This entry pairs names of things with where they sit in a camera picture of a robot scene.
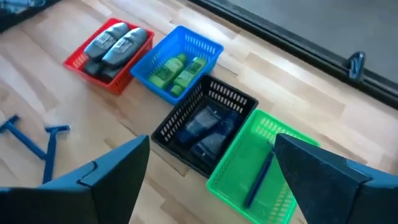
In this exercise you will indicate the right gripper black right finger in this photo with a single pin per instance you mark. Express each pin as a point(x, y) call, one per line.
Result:
point(335, 193)

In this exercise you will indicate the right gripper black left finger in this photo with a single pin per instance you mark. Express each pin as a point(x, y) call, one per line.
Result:
point(77, 199)

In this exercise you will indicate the dark blue travel bottle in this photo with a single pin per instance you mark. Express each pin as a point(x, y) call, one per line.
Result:
point(200, 124)
point(214, 144)

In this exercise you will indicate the gray travel bottle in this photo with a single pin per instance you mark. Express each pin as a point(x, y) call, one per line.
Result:
point(124, 48)

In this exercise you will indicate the dark blue translucent cup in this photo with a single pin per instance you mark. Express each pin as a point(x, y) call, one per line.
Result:
point(105, 40)

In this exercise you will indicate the blue disposable razor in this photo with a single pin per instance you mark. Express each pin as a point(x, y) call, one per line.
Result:
point(258, 180)
point(49, 155)
point(28, 141)

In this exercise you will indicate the green plastic basket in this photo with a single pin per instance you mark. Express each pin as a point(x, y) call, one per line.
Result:
point(236, 174)

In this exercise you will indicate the black plastic basket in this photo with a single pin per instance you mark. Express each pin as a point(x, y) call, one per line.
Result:
point(174, 124)

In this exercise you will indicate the red plastic basket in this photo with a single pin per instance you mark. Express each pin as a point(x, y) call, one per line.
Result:
point(76, 63)

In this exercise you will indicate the blue plastic basket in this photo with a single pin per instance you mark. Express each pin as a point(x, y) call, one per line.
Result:
point(186, 40)

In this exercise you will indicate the blue clamp on rail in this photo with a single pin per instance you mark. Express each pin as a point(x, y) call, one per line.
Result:
point(357, 65)

